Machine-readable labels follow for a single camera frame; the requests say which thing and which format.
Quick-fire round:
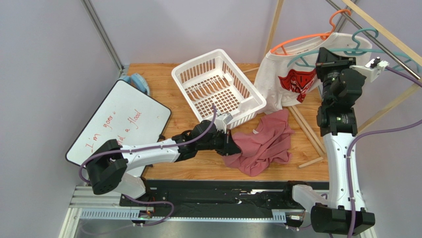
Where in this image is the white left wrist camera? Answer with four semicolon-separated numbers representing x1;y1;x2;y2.
214;113;233;133

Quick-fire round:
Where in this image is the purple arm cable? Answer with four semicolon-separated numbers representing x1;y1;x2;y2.
286;66;422;238
77;104;218;228

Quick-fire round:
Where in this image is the metal corner frame post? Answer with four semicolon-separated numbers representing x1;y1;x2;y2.
80;0;128;76

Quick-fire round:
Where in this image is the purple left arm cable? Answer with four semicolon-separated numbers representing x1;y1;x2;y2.
77;104;218;228

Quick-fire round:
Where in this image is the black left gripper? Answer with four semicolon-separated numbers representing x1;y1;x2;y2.
197;128;241;156

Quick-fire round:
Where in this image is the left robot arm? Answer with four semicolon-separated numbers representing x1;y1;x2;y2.
82;120;241;198

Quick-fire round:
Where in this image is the wooden clothes rack frame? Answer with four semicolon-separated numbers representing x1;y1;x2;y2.
265;0;422;168

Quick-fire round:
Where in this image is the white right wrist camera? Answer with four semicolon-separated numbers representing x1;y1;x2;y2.
350;57;389;82

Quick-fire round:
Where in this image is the pink t shirt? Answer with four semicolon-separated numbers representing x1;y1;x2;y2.
222;110;294;177

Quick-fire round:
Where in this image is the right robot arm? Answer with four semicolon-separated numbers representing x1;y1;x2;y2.
291;47;375;238

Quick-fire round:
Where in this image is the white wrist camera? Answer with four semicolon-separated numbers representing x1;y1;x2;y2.
350;57;389;82
214;113;233;133

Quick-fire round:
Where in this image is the white dry erase board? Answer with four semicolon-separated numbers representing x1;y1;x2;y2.
65;80;171;165

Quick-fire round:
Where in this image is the teal clothes hanger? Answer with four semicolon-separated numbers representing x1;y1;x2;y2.
287;28;422;73

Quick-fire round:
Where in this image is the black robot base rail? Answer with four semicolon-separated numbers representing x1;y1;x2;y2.
67;179;367;229

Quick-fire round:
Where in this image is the white printed t shirt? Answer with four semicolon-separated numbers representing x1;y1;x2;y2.
254;33;357;114

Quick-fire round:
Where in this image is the blue tape dispenser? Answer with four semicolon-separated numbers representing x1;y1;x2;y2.
119;73;151;96

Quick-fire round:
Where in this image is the orange clothes hanger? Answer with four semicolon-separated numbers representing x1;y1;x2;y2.
269;8;352;55

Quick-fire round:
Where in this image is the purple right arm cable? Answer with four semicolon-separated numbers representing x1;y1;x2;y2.
286;66;422;238

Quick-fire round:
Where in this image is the white plastic dish rack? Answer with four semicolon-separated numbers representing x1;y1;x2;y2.
171;49;266;129

